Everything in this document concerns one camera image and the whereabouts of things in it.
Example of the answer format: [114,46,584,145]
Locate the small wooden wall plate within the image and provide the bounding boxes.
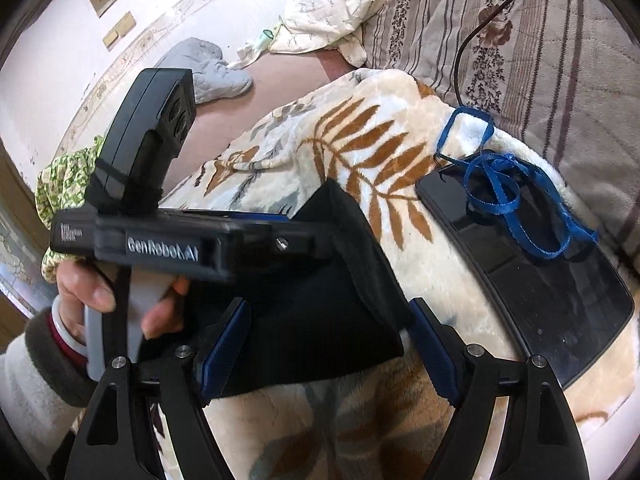
[102,11,137,48]

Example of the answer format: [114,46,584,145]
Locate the person's left hand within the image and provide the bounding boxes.
[56,259,192,340]

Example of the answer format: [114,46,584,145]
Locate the pinkish brown bed sheet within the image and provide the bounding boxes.
[190,52,351,176]

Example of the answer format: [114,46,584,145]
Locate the black cable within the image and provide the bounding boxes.
[452,0,551,108]

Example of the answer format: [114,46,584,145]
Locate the green patterned cloth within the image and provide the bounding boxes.
[36,135,106,283]

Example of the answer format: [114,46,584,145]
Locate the black pants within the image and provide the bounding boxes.
[135,177,416,401]

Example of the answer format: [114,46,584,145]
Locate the black tablet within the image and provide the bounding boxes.
[415,157,635,391]

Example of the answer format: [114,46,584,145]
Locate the leaf-print fleece blanket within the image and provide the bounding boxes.
[145,67,636,480]

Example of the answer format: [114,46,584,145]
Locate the small white cloth item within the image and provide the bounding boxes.
[229,42,262,69]

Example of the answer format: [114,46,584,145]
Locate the blue lanyard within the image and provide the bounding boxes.
[434,106,598,261]

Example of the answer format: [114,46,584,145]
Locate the white sprig-print quilt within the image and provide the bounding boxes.
[270,0,392,68]

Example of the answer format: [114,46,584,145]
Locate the grey quilted cloth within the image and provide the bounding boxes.
[155,40,253,106]

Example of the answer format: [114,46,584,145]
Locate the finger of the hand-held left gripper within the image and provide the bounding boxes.
[219,211,293,223]

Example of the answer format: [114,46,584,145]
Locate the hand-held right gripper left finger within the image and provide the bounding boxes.
[65,299,252,480]

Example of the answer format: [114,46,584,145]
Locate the striped floral bedding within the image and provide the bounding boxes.
[360,0,640,261]

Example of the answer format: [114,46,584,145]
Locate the person's left forearm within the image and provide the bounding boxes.
[0,307,108,480]

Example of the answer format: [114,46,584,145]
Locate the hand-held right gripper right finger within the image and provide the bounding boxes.
[407,297,591,480]

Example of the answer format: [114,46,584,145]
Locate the white bangle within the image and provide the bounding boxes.
[50,294,90,357]

